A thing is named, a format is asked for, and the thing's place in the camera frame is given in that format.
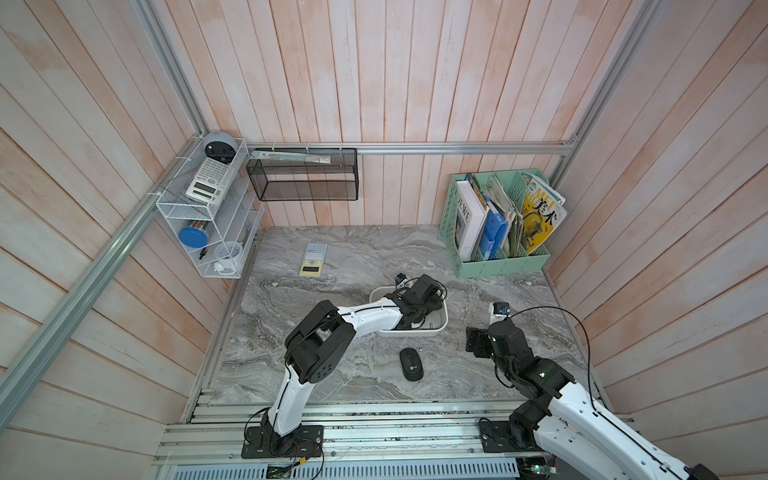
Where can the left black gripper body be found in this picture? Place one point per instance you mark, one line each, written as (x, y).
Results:
(423, 309)

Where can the round grey black speaker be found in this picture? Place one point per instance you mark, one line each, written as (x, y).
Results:
(220, 146)

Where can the black mesh wall basket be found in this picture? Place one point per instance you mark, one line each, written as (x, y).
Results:
(299, 181)

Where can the blue lid container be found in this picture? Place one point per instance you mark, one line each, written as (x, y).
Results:
(194, 234)

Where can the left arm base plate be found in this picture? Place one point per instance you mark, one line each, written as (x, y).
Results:
(261, 442)

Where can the thick white book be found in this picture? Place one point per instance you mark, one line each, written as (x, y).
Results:
(470, 219)

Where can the green plastic file crate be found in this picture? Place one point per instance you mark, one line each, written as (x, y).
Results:
(521, 262)

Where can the yellow blue calculator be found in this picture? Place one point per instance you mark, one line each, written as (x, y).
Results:
(313, 259)

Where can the flat packet on basket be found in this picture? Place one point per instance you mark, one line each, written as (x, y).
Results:
(274, 156)

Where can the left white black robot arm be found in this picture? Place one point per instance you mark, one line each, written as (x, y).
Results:
(317, 344)

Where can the white cup on shelf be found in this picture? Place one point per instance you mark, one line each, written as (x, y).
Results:
(227, 257)

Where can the yellow art magazine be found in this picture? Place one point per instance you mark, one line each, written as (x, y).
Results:
(542, 211)

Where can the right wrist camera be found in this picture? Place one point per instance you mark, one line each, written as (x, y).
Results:
(499, 311)

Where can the black mouse with logo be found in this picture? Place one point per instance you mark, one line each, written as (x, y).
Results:
(411, 364)

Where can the blue folder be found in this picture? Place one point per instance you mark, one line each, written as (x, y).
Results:
(494, 230)

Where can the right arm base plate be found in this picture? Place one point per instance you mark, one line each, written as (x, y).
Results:
(508, 436)

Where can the white grey desk calculator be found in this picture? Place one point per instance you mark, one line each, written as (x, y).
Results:
(210, 182)

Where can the white wire wall shelf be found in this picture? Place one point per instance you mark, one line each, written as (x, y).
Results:
(209, 205)

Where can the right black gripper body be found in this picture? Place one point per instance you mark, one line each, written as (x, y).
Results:
(484, 347)

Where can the aluminium rail base frame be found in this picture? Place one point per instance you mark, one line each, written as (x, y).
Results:
(213, 434)

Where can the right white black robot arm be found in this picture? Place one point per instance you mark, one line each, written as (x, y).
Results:
(562, 418)

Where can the white plastic storage box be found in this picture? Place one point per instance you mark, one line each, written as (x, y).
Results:
(433, 324)

